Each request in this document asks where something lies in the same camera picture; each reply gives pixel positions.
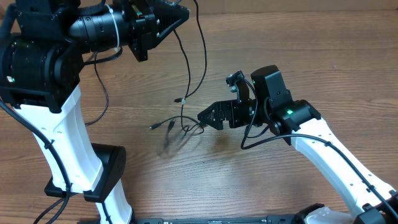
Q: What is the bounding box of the thin black usb cable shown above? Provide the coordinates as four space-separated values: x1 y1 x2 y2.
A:
172 0 208 131

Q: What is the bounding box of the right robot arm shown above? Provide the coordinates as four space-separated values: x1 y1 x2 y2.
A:
197 65 397 223

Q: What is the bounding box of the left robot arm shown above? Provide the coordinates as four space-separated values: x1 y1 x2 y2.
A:
1 0 189 223

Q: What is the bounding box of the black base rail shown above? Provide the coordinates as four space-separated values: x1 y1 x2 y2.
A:
133 203 354 224

